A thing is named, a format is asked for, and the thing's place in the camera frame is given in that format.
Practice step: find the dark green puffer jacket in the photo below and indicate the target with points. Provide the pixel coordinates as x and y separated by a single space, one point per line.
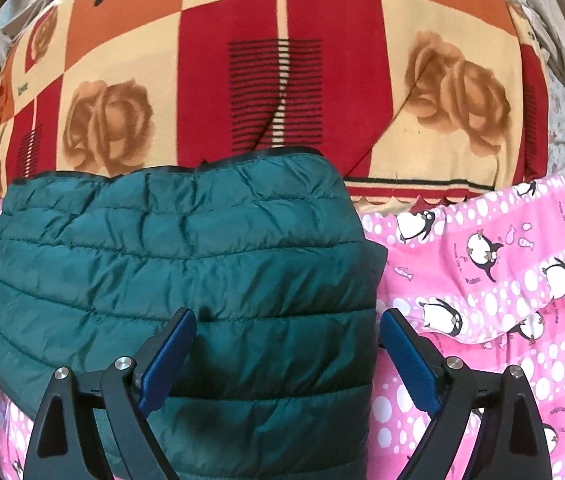
212 240

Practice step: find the floral print cloth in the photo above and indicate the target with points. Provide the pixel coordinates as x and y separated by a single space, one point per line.
562 125

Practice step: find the red orange rose print blanket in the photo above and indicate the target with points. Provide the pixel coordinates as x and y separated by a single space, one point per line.
212 85

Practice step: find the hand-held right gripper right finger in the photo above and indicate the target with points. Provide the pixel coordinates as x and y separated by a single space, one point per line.
410 360

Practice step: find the pink penguin print blanket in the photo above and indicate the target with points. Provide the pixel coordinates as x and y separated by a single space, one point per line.
487 300

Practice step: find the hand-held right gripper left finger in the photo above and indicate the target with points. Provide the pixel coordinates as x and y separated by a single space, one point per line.
167 357

